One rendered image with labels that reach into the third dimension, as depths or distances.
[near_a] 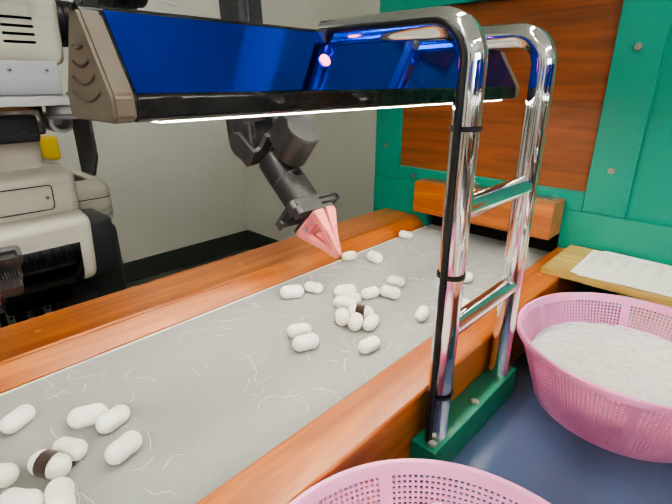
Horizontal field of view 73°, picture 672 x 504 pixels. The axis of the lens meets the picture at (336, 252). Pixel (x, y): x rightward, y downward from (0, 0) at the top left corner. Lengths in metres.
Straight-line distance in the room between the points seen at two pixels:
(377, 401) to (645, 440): 0.29
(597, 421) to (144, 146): 2.47
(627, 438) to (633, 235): 0.43
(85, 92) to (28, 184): 0.73
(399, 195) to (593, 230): 0.44
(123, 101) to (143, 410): 0.33
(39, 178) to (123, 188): 1.61
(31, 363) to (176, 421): 0.21
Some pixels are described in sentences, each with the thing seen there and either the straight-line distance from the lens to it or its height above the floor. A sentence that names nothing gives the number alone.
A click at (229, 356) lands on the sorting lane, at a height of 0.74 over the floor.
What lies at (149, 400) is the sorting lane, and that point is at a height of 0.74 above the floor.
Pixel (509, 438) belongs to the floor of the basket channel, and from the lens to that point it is 0.61.
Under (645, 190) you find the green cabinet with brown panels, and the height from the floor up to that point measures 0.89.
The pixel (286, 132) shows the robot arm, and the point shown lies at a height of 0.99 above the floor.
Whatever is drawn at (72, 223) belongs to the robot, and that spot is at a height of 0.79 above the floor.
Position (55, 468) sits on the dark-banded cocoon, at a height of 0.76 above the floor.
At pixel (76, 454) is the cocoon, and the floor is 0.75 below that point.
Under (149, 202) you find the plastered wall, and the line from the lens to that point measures 2.76.
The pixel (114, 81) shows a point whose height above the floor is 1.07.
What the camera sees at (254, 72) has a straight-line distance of 0.39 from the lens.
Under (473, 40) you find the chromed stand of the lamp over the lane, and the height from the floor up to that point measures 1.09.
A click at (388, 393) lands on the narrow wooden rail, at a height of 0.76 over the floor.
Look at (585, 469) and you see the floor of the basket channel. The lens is 0.60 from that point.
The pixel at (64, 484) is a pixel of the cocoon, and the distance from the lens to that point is 0.47.
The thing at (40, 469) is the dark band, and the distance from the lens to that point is 0.50.
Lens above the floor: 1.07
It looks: 21 degrees down
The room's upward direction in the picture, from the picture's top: straight up
